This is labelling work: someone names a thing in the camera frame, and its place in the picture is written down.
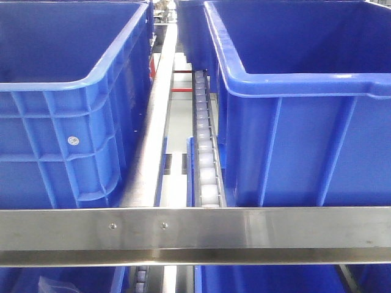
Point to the white roller track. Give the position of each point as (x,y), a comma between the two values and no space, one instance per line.
(208,181)

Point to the blue bin front right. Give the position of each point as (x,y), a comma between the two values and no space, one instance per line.
(303,93)

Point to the blue bin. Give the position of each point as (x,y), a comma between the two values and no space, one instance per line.
(74,279)
(304,278)
(303,93)
(75,83)

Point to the blue bin front left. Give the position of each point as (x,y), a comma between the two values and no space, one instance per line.
(75,83)

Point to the lower blue bin right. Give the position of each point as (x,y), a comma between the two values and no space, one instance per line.
(304,278)

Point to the lower blue bin left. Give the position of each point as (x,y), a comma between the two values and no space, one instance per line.
(74,279)

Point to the steel divider rail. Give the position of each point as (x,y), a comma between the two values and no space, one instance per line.
(143,186)

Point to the steel shelf front rail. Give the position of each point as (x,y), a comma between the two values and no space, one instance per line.
(188,236)

